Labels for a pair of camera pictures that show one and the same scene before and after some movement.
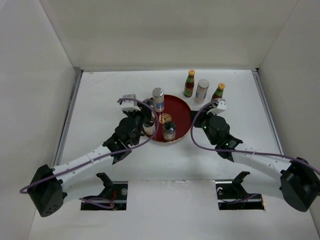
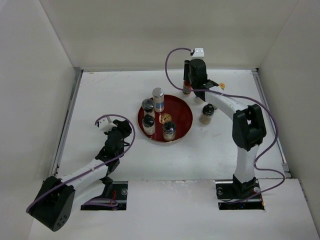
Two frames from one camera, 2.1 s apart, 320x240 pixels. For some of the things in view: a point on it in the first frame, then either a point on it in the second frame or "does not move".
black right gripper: x=201 y=116 to x=189 y=65
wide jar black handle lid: x=169 y=131 does not move
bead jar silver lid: x=158 y=98 does not move
